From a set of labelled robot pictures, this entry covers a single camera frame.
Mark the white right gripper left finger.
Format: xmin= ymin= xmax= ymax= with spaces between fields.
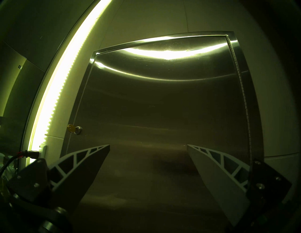
xmin=7 ymin=145 xmax=110 ymax=213

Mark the stainless steel dispenser cabinet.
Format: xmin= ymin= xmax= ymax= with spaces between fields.
xmin=62 ymin=31 xmax=264 ymax=160

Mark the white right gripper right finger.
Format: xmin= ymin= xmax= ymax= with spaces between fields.
xmin=187 ymin=144 xmax=292 ymax=227

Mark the vertical wall light strip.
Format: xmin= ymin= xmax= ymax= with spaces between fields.
xmin=27 ymin=0 xmax=113 ymax=165

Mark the stainless steel dispenser door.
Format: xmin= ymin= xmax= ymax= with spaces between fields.
xmin=65 ymin=35 xmax=252 ymax=233

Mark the red and black power cable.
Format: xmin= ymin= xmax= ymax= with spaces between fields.
xmin=0 ymin=150 xmax=40 ymax=176

